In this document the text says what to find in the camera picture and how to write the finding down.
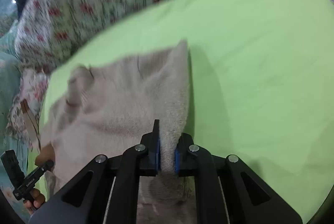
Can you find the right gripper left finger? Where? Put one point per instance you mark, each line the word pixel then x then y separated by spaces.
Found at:
pixel 106 189

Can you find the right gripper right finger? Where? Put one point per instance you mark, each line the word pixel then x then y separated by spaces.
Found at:
pixel 227 190

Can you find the beige knit sweater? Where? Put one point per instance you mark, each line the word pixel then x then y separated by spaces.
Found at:
pixel 106 110

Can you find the person's left hand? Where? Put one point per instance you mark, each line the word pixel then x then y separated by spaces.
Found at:
pixel 46 153

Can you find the light green bed sheet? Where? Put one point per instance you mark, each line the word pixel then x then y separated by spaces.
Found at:
pixel 262 74

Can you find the teal floral pillow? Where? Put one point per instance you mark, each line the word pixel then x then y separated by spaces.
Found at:
pixel 10 79

